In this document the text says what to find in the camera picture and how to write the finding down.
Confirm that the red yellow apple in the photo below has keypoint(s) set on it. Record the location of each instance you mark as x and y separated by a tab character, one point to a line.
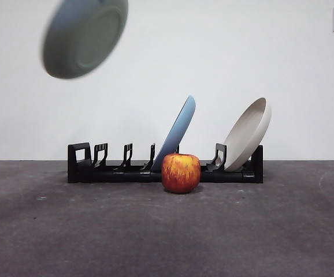
181	173

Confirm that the green plate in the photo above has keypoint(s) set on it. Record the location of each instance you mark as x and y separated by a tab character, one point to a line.
83	40

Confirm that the blue plate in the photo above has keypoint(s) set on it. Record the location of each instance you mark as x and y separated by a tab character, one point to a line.
175	132

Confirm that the black plate rack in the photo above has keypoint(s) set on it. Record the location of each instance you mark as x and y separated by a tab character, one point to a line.
112	176

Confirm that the beige plate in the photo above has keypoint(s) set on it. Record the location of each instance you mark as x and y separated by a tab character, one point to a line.
248	135

